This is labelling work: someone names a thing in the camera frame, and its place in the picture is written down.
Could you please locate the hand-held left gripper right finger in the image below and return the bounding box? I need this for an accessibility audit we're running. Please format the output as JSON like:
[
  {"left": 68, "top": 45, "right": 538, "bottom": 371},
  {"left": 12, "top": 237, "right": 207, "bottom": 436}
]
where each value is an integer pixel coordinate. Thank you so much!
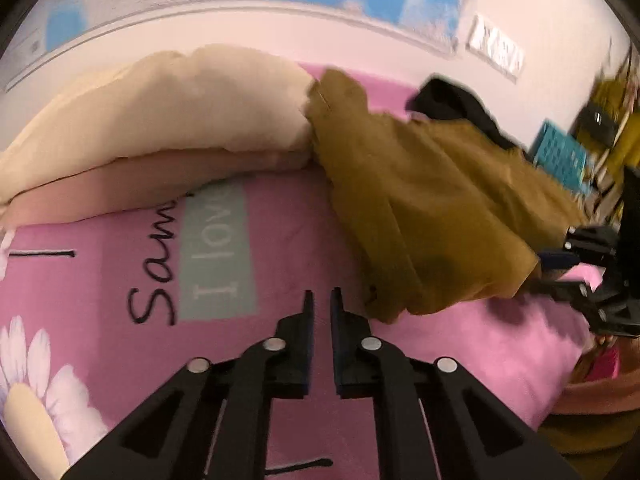
[{"left": 329, "top": 287, "right": 586, "bottom": 480}]

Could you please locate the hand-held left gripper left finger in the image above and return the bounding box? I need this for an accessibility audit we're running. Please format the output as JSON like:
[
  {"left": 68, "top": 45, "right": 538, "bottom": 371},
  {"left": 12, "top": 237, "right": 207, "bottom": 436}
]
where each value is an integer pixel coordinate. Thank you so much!
[{"left": 60, "top": 289, "right": 316, "bottom": 480}]

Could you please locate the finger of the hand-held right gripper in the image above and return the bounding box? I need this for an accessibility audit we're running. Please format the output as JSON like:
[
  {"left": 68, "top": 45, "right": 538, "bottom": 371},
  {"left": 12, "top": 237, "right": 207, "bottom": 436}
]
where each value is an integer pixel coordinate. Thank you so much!
[
  {"left": 522, "top": 276, "right": 608, "bottom": 312},
  {"left": 539, "top": 226, "right": 622, "bottom": 272}
]

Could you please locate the mustard button-up shirt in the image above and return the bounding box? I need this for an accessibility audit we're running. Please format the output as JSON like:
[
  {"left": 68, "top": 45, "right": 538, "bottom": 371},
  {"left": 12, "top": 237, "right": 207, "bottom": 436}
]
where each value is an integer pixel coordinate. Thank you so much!
[{"left": 302, "top": 67, "right": 593, "bottom": 323}]

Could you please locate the person's right forearm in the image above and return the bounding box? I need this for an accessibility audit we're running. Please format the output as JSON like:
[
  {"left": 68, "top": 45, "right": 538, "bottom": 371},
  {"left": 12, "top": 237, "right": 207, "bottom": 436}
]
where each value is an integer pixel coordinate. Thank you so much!
[{"left": 549, "top": 372, "right": 640, "bottom": 428}]

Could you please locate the blue plastic basket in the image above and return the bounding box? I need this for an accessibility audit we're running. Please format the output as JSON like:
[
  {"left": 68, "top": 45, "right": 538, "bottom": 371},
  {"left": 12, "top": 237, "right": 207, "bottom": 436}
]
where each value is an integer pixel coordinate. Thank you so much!
[{"left": 529, "top": 119, "right": 593, "bottom": 197}]

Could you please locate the pink printed blanket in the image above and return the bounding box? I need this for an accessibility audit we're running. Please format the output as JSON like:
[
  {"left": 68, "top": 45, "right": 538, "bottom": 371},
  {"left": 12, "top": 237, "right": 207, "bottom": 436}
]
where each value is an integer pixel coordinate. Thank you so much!
[{"left": 0, "top": 62, "right": 608, "bottom": 480}]

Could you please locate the black bag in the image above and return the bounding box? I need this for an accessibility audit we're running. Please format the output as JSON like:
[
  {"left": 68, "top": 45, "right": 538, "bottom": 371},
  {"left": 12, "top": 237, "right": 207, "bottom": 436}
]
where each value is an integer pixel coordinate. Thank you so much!
[{"left": 574, "top": 101, "right": 619, "bottom": 149}]

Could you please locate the dark yellow cloth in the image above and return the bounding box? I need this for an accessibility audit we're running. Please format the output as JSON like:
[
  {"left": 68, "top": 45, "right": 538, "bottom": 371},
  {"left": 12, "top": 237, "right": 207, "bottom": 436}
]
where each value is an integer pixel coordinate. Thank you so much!
[{"left": 575, "top": 40, "right": 640, "bottom": 168}]

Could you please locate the person's olive clothing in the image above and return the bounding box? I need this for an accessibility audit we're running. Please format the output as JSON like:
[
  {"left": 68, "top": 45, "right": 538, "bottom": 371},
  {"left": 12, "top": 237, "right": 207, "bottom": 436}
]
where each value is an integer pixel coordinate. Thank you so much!
[{"left": 537, "top": 420, "right": 640, "bottom": 468}]

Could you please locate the black cloth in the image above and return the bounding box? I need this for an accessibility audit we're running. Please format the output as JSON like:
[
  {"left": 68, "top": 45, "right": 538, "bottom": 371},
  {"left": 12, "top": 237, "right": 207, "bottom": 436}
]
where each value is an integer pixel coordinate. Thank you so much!
[{"left": 406, "top": 76, "right": 526, "bottom": 153}]

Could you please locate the cream pillow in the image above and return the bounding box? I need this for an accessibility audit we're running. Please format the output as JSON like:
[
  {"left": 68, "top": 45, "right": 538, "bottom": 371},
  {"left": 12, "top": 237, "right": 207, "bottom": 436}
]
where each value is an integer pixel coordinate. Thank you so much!
[{"left": 0, "top": 44, "right": 318, "bottom": 221}]

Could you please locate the white wall plate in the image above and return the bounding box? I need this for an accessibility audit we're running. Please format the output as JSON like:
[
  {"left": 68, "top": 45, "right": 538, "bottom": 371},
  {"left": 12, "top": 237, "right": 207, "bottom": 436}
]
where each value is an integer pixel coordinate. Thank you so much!
[{"left": 466, "top": 12, "right": 527, "bottom": 82}]

